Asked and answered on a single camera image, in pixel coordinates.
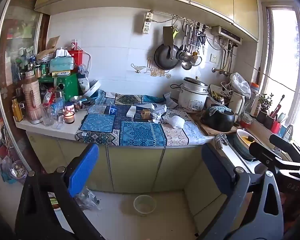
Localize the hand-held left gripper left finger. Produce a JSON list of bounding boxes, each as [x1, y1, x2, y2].
[[14, 143, 105, 240]]

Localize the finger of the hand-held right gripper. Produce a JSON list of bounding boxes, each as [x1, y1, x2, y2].
[[269, 134, 300, 162], [249, 142, 300, 180]]

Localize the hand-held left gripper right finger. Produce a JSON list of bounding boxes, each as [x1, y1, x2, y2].
[[197, 143, 284, 240]]

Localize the white cloth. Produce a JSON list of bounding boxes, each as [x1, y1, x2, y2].
[[167, 115, 186, 130]]

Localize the white tissue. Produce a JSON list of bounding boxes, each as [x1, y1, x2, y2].
[[150, 112, 163, 124]]

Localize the white plastic blister tray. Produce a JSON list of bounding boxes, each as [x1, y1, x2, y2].
[[151, 103, 168, 114]]

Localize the small brown box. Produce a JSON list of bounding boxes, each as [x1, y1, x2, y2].
[[140, 108, 152, 120]]

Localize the grey dish rag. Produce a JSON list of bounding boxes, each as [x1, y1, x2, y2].
[[214, 134, 229, 150]]

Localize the teal colander basin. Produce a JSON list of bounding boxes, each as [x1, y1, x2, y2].
[[233, 128, 266, 162]]

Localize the clear plastic bag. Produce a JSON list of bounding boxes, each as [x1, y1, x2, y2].
[[74, 188, 102, 211]]

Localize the black pot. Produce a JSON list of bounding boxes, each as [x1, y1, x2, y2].
[[200, 105, 236, 132]]

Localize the wooden cutting board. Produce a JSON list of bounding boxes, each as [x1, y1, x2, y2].
[[187, 112, 240, 137]]

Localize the small potted plant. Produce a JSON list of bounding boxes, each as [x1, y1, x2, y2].
[[256, 93, 274, 124]]

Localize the crochet pot cloth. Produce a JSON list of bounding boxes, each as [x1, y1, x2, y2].
[[209, 105, 232, 114]]

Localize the lit candle jar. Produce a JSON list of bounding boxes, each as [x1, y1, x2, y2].
[[63, 110, 76, 125]]

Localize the white kettle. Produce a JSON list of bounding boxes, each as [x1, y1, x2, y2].
[[229, 91, 246, 117]]

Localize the clear glass cup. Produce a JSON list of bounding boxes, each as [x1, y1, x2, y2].
[[41, 104, 55, 127]]

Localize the blue patterned counter cloth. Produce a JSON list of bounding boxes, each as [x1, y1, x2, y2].
[[75, 89, 207, 147]]

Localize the white rice cooker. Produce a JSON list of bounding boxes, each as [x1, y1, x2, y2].
[[177, 76, 210, 113]]

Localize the blue label water bottle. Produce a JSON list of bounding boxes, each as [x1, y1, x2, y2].
[[51, 91, 66, 117]]

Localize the blue bag of scraps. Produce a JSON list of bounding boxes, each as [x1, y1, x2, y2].
[[1, 156, 28, 184]]

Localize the white plastic bag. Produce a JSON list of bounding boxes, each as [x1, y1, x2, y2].
[[229, 72, 252, 99]]

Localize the white round tray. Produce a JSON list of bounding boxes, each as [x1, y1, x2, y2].
[[83, 79, 101, 98]]

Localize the window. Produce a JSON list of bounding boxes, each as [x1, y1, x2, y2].
[[261, 2, 300, 142]]

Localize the folded teal cloth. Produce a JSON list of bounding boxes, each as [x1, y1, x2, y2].
[[142, 95, 166, 104]]

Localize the green box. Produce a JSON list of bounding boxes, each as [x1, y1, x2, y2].
[[38, 73, 79, 103]]

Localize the white packet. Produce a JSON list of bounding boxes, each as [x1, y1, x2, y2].
[[77, 74, 90, 93]]

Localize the pink thermos flask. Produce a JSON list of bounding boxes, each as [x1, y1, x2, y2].
[[22, 70, 43, 125]]

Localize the yellow oil bottle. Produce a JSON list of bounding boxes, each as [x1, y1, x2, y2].
[[12, 97, 24, 123]]

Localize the small mesh strainer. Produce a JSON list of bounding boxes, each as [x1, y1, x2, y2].
[[191, 52, 203, 66]]

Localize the teal tissue box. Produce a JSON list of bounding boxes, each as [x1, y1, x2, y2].
[[48, 48, 74, 73]]

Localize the metal skimmer ladle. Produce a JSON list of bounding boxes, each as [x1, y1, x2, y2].
[[179, 25, 192, 62]]

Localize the black hanging wok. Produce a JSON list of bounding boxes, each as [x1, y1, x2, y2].
[[154, 44, 180, 71]]

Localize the red tin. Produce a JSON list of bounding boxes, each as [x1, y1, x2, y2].
[[69, 39, 84, 67]]

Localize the hanging scissors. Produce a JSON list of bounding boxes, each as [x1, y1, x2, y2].
[[199, 29, 207, 54]]

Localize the white water heater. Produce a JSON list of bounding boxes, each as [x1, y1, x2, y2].
[[211, 25, 243, 43]]

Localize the olive hanging board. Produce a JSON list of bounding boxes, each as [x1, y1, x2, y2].
[[163, 26, 174, 46]]

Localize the glass cabinet door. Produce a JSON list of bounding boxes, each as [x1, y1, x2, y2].
[[0, 0, 51, 130]]

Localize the white power strip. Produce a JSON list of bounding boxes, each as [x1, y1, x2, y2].
[[142, 11, 154, 34]]

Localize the metal wall tap pipes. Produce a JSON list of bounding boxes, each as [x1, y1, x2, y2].
[[212, 42, 238, 77]]

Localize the metal utensil rail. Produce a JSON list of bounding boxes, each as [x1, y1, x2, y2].
[[150, 10, 212, 29]]

